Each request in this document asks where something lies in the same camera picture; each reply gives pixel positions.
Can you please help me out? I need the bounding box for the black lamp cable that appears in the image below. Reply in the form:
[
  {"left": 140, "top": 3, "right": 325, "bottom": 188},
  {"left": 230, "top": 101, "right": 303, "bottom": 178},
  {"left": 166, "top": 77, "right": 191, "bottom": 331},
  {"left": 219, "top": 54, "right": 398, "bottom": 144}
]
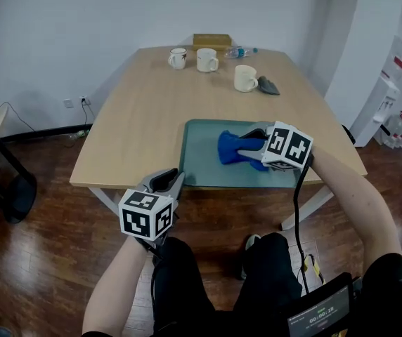
[{"left": 0, "top": 100, "right": 95, "bottom": 149}]

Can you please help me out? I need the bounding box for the person's right leg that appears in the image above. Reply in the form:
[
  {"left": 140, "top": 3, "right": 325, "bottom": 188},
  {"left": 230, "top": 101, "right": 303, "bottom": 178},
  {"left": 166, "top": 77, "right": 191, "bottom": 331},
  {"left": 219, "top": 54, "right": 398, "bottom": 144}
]
[{"left": 235, "top": 232, "right": 304, "bottom": 337}]

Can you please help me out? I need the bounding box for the green plastic tray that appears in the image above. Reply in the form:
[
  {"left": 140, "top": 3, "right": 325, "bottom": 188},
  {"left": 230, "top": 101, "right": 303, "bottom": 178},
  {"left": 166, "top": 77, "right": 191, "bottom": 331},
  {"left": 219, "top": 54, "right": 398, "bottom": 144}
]
[{"left": 179, "top": 119, "right": 302, "bottom": 189}]

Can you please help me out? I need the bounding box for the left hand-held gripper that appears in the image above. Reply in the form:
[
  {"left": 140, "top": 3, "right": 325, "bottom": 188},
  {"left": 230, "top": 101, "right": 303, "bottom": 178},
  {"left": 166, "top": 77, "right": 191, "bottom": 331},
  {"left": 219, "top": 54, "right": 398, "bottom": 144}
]
[{"left": 118, "top": 168, "right": 187, "bottom": 256}]

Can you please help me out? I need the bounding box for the black tablet screen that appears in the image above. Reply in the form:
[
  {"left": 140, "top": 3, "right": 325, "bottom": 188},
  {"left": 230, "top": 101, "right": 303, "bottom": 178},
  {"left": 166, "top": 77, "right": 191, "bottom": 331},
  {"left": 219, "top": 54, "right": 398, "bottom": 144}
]
[{"left": 285, "top": 272, "right": 363, "bottom": 337}]

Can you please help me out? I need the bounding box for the person's right forearm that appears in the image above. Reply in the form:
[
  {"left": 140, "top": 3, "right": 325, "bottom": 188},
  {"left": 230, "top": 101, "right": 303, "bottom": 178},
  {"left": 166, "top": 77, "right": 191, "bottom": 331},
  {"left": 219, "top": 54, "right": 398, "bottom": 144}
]
[{"left": 308, "top": 145, "right": 402, "bottom": 270}]

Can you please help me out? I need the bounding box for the pack of red-capped bottles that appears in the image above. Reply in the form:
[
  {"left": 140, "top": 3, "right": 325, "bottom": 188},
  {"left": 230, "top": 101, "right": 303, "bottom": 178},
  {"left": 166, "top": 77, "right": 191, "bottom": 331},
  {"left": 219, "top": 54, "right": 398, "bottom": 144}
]
[{"left": 375, "top": 110, "right": 402, "bottom": 150}]

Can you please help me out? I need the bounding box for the person's left forearm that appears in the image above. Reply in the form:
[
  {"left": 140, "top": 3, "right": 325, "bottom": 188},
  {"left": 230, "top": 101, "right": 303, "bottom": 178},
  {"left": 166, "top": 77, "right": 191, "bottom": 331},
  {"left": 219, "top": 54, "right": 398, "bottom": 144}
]
[{"left": 82, "top": 235, "right": 153, "bottom": 335}]

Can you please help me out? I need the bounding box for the clear plastic water bottle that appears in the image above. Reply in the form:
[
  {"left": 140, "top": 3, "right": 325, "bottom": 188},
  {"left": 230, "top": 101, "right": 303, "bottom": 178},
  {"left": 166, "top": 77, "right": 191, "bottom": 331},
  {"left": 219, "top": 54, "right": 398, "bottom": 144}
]
[{"left": 223, "top": 46, "right": 259, "bottom": 60}]

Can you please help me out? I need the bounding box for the person's left leg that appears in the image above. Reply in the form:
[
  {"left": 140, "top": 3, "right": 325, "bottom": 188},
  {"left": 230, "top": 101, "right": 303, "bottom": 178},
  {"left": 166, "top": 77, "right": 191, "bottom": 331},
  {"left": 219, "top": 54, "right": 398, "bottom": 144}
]
[{"left": 151, "top": 237, "right": 216, "bottom": 337}]

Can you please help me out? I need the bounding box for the black waste bin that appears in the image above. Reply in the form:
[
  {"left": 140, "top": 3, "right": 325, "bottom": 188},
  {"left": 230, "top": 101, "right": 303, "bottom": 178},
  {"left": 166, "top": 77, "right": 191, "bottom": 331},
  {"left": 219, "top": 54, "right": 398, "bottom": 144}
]
[{"left": 341, "top": 124, "right": 356, "bottom": 145}]

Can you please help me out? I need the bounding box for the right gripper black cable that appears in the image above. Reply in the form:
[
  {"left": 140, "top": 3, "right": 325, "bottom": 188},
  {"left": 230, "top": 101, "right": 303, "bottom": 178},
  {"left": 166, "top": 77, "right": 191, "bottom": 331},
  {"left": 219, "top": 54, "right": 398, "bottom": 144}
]
[{"left": 293, "top": 154, "right": 314, "bottom": 294}]

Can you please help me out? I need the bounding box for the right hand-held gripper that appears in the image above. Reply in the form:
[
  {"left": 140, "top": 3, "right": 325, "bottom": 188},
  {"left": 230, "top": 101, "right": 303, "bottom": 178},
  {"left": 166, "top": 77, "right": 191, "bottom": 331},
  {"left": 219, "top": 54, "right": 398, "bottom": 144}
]
[{"left": 238, "top": 120, "right": 314, "bottom": 173}]

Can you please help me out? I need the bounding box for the white mug brown leaf print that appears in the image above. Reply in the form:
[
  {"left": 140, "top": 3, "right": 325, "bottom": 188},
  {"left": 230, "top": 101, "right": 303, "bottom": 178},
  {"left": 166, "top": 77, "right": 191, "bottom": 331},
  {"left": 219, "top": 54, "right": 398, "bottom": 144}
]
[{"left": 167, "top": 47, "right": 188, "bottom": 71}]

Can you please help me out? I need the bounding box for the grey crumpled cloth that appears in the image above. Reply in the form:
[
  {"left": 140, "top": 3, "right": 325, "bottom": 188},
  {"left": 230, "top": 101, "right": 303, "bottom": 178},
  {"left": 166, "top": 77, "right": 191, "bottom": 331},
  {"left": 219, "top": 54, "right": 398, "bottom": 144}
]
[{"left": 257, "top": 75, "right": 281, "bottom": 96}]

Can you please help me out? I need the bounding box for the person's right shoe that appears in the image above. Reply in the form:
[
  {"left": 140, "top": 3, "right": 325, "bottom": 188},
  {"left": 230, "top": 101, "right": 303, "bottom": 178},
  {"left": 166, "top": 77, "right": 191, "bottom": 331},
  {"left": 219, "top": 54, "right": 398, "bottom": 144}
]
[{"left": 240, "top": 234, "right": 261, "bottom": 280}]

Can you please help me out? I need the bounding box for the plain cream mug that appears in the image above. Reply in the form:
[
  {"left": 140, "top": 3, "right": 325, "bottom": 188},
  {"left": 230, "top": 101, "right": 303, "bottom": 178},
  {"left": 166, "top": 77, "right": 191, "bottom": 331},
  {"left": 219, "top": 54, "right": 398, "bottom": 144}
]
[{"left": 233, "top": 65, "right": 259, "bottom": 93}]

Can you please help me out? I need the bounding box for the blue cleaning cloth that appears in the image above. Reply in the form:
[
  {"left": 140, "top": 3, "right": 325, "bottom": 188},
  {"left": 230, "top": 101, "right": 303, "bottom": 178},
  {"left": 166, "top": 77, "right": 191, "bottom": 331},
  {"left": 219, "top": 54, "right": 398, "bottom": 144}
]
[{"left": 217, "top": 129, "right": 271, "bottom": 172}]

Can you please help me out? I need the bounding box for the brown cardboard box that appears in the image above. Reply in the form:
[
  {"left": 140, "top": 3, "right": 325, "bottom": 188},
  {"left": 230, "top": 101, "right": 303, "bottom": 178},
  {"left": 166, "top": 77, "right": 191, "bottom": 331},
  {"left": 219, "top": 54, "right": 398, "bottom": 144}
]
[{"left": 192, "top": 33, "right": 233, "bottom": 51}]

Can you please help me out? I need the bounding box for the person's leg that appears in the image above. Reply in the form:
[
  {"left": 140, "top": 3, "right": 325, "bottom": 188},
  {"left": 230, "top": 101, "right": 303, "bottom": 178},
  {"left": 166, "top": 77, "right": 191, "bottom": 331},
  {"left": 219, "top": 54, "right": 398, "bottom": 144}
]
[
  {"left": 151, "top": 237, "right": 216, "bottom": 337},
  {"left": 235, "top": 232, "right": 304, "bottom": 337}
]

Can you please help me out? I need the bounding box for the white water dispenser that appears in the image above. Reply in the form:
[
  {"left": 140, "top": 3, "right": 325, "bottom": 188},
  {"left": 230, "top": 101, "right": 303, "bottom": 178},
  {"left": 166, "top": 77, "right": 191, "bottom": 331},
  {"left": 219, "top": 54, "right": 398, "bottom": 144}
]
[{"left": 350, "top": 77, "right": 401, "bottom": 149}]

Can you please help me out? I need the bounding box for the yellow cable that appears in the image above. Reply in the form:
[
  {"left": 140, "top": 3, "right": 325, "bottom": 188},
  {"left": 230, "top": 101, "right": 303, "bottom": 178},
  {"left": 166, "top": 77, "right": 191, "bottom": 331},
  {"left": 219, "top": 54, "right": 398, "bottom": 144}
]
[{"left": 301, "top": 254, "right": 325, "bottom": 284}]

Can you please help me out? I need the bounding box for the tall white mug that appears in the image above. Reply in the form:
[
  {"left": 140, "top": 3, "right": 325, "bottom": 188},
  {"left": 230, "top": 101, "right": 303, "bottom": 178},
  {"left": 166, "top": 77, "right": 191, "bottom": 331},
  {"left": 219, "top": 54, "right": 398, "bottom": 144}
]
[{"left": 196, "top": 48, "right": 220, "bottom": 73}]

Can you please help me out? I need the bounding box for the clear water jug red label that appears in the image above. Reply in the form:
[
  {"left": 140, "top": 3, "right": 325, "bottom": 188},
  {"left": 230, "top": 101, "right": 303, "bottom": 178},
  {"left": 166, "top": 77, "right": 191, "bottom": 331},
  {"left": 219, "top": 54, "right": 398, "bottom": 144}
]
[{"left": 380, "top": 35, "right": 402, "bottom": 82}]

